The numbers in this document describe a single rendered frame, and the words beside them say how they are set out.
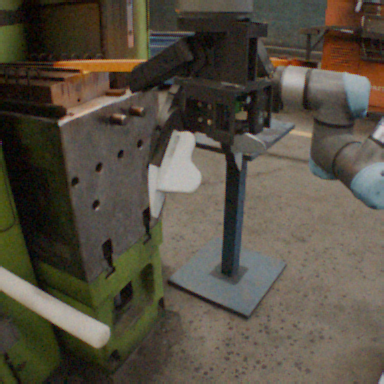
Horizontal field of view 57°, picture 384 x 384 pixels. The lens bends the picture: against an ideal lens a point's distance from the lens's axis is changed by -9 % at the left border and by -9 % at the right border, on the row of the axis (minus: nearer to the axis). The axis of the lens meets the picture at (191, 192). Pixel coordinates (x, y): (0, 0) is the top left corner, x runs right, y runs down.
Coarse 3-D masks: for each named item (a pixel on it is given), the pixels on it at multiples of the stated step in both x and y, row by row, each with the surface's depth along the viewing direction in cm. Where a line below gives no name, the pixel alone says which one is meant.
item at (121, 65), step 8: (56, 64) 89; (64, 64) 88; (72, 64) 86; (80, 64) 85; (88, 64) 84; (96, 64) 83; (104, 64) 82; (112, 64) 81; (120, 64) 80; (128, 64) 79; (136, 64) 78
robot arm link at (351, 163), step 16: (352, 144) 58; (368, 144) 54; (336, 160) 59; (352, 160) 55; (368, 160) 53; (336, 176) 60; (352, 176) 54; (368, 176) 51; (352, 192) 55; (368, 192) 51
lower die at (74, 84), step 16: (0, 80) 88; (32, 80) 85; (48, 80) 83; (64, 80) 81; (80, 80) 85; (96, 80) 90; (16, 96) 85; (32, 96) 82; (48, 96) 79; (64, 96) 82; (80, 96) 87; (96, 96) 92
